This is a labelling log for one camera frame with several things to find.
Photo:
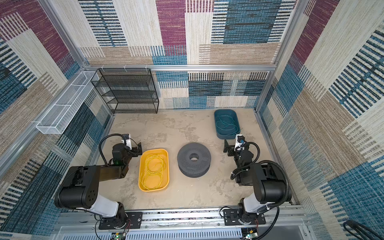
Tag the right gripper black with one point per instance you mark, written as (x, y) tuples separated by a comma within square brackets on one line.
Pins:
[(229, 146)]

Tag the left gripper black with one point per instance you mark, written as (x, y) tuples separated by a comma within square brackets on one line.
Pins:
[(135, 149)]

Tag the yellow plastic tray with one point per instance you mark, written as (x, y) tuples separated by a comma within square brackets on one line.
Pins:
[(154, 173)]

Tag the dark grey cable spool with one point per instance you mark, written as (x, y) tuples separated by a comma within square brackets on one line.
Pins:
[(194, 160)]

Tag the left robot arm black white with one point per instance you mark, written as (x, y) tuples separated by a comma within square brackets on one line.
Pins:
[(80, 188)]

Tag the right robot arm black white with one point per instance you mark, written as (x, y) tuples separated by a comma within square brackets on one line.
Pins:
[(270, 182)]

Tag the teal plastic tray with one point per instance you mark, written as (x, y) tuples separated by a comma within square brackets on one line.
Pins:
[(226, 124)]

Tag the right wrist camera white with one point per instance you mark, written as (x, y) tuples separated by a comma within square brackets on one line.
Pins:
[(239, 144)]

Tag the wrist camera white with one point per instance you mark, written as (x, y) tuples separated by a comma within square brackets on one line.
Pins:
[(239, 144), (128, 140)]

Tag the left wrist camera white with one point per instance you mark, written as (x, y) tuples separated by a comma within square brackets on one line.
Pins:
[(128, 140)]

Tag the black wire mesh shelf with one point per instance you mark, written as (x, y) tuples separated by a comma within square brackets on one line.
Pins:
[(127, 91)]

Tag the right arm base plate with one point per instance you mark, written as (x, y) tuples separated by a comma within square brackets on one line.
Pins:
[(233, 218)]

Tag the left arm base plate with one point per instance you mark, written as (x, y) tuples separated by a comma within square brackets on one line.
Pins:
[(131, 220)]

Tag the white wire mesh basket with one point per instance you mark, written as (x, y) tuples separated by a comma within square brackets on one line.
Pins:
[(62, 112)]

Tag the aluminium rail front frame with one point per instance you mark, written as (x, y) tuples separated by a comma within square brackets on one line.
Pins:
[(289, 223)]

